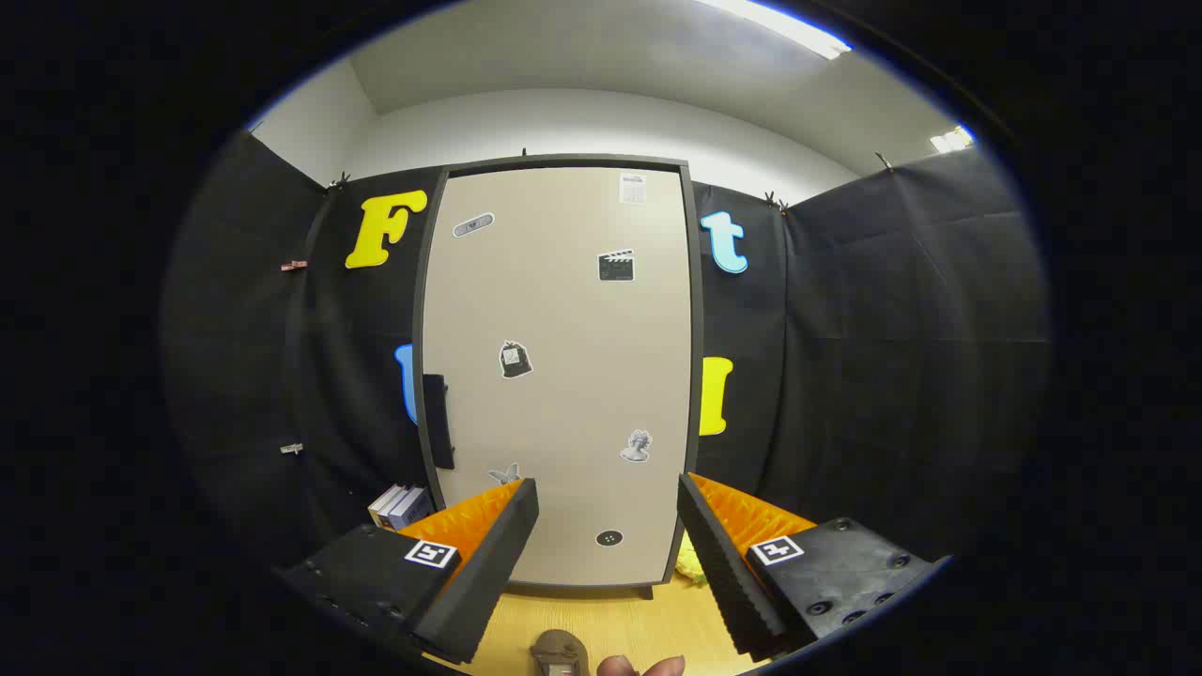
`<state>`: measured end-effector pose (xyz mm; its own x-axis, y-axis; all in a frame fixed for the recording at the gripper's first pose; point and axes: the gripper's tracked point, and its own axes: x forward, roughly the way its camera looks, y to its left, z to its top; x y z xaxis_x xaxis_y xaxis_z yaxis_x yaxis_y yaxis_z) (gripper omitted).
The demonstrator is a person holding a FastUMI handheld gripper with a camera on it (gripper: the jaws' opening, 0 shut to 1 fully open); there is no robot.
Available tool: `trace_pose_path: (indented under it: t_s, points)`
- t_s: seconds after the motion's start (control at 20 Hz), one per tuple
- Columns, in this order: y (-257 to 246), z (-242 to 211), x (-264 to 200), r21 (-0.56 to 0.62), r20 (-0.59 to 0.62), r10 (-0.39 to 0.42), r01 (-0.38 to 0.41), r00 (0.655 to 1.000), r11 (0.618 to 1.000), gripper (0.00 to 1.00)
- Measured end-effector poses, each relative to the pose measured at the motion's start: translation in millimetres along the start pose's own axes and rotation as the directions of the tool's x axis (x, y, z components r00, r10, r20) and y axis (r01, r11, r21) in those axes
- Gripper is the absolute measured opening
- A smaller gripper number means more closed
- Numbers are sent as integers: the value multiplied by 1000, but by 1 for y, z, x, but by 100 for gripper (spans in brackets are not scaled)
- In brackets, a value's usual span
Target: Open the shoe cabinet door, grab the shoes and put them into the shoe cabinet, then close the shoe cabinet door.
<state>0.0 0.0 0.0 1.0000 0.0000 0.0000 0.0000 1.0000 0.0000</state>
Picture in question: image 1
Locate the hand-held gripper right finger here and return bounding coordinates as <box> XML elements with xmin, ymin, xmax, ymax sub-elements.
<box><xmin>677</xmin><ymin>471</ymin><xmax>949</xmax><ymax>660</ymax></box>

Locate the blue cover book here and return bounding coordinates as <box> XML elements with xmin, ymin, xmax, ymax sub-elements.
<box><xmin>390</xmin><ymin>486</ymin><xmax>435</xmax><ymax>531</ymax></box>

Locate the long ceiling light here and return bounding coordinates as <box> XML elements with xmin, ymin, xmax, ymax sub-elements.
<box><xmin>700</xmin><ymin>0</ymin><xmax>854</xmax><ymax>61</ymax></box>

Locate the black backdrop cloth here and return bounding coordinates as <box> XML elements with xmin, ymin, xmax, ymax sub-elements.
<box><xmin>160</xmin><ymin>131</ymin><xmax>1051</xmax><ymax>583</ymax></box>

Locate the grey shoe cabinet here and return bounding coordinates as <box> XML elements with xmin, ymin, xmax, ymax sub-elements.
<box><xmin>411</xmin><ymin>153</ymin><xmax>705</xmax><ymax>602</ymax></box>

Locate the brown fuzzy shoe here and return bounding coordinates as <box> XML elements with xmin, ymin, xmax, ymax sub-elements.
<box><xmin>531</xmin><ymin>630</ymin><xmax>591</xmax><ymax>676</ymax></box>

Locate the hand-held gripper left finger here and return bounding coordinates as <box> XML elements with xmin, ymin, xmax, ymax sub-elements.
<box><xmin>272</xmin><ymin>477</ymin><xmax>541</xmax><ymax>666</ymax></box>

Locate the yellow plush toy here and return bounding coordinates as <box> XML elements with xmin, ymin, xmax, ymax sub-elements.
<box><xmin>678</xmin><ymin>535</ymin><xmax>710</xmax><ymax>588</ymax></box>

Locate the black door handle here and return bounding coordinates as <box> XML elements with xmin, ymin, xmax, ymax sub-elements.
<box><xmin>423</xmin><ymin>374</ymin><xmax>456</xmax><ymax>470</ymax></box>

